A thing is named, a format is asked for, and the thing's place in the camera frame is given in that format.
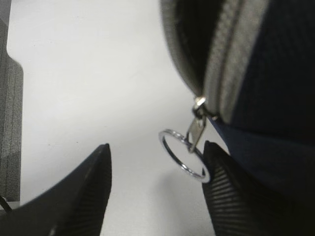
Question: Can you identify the black office chair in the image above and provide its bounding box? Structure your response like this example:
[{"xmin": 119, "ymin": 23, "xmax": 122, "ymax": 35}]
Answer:
[{"xmin": 0, "ymin": 17, "xmax": 25, "ymax": 202}]

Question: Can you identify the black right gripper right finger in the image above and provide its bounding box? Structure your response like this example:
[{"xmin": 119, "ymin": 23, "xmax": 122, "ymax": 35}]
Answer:
[{"xmin": 202, "ymin": 141, "xmax": 315, "ymax": 236}]

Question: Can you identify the navy blue lunch bag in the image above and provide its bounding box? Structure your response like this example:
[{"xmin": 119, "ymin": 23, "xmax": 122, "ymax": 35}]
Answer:
[{"xmin": 160, "ymin": 0, "xmax": 315, "ymax": 201}]

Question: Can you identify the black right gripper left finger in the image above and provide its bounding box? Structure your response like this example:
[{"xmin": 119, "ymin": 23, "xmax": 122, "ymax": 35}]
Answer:
[{"xmin": 0, "ymin": 144, "xmax": 112, "ymax": 236}]

